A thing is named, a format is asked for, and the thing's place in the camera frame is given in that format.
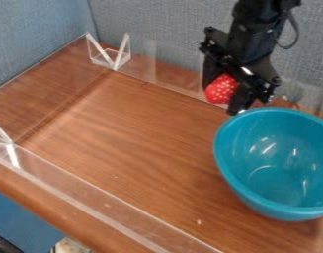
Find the clear acrylic back barrier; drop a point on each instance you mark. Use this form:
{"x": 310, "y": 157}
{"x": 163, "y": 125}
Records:
{"x": 144, "y": 68}

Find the blue plastic bowl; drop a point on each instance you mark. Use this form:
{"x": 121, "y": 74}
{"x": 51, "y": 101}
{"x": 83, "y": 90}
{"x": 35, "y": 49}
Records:
{"x": 268, "y": 152}

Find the clear acrylic front barrier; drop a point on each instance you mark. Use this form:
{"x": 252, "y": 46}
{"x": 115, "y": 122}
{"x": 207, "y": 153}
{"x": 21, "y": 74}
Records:
{"x": 27, "y": 172}

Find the clear acrylic barrier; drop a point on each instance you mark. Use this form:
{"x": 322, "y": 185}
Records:
{"x": 144, "y": 68}
{"x": 27, "y": 172}

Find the red strawberry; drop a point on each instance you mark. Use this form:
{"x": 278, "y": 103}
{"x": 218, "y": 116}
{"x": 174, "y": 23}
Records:
{"x": 220, "y": 89}

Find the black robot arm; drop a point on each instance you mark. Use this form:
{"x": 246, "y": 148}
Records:
{"x": 271, "y": 15}

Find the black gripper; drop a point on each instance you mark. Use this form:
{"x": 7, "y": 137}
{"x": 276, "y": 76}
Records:
{"x": 240, "y": 54}

